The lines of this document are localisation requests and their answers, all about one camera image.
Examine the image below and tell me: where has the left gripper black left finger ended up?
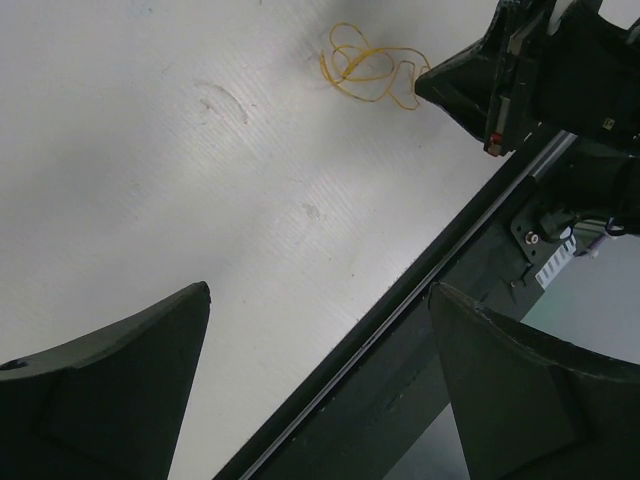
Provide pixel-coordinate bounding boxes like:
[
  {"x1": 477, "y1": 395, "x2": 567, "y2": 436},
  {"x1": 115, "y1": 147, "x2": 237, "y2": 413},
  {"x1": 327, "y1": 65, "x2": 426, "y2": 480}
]
[{"x1": 1, "y1": 282, "x2": 211, "y2": 479}]

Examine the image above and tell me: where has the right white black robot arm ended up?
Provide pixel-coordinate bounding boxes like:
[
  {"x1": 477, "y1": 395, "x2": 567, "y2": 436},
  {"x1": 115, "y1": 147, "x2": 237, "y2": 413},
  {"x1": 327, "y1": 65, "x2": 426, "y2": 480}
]
[{"x1": 414, "y1": 1, "x2": 639, "y2": 236}]

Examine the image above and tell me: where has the right white cable duct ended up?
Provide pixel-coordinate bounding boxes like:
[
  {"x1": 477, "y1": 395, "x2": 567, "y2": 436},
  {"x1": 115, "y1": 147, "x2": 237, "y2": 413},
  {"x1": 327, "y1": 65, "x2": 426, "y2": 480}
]
[{"x1": 535, "y1": 235, "x2": 577, "y2": 290}]

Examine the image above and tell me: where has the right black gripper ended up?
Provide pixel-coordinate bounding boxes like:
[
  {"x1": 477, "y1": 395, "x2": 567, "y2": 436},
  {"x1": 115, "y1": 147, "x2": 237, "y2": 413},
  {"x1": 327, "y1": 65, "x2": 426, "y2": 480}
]
[{"x1": 414, "y1": 1, "x2": 639, "y2": 156}]

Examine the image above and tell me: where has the yellow thin cable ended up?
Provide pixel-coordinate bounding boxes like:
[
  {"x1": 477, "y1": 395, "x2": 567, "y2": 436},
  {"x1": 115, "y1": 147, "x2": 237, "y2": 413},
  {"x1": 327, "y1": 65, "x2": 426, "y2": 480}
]
[{"x1": 318, "y1": 21, "x2": 432, "y2": 111}]

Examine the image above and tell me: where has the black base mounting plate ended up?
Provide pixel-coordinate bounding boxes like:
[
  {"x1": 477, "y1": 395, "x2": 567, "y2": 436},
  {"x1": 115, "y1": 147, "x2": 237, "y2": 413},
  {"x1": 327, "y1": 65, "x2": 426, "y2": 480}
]
[{"x1": 220, "y1": 127, "x2": 575, "y2": 479}]

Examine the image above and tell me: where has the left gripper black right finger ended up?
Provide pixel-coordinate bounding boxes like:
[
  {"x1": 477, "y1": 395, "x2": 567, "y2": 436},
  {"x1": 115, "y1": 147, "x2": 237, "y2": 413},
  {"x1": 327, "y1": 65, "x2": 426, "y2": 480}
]
[{"x1": 429, "y1": 283, "x2": 639, "y2": 479}]

